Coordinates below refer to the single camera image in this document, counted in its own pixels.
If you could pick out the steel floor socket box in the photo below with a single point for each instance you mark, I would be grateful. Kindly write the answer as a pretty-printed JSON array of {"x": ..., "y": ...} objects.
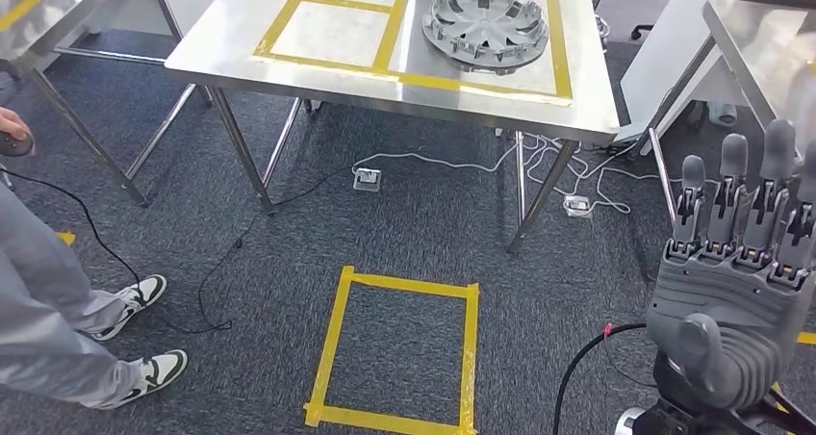
[
  {"x": 577, "y": 206},
  {"x": 367, "y": 179}
]

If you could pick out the white office desk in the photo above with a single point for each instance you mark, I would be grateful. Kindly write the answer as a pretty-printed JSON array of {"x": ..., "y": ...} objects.
[{"x": 676, "y": 37}]

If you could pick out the black handheld controller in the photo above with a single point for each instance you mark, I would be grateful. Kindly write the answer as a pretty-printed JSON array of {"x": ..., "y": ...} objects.
[{"x": 16, "y": 145}]

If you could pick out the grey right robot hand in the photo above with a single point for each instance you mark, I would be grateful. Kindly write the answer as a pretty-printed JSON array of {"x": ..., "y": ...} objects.
[{"x": 727, "y": 304}]

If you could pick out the grey plastic wheel hubcap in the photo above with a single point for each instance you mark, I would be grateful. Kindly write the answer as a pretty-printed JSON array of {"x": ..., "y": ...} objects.
[{"x": 484, "y": 27}]

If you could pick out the steel workbench table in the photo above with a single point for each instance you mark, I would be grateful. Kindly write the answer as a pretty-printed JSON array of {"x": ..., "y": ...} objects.
[{"x": 223, "y": 37}]

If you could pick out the person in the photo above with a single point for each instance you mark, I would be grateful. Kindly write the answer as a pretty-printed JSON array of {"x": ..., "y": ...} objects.
[{"x": 38, "y": 304}]

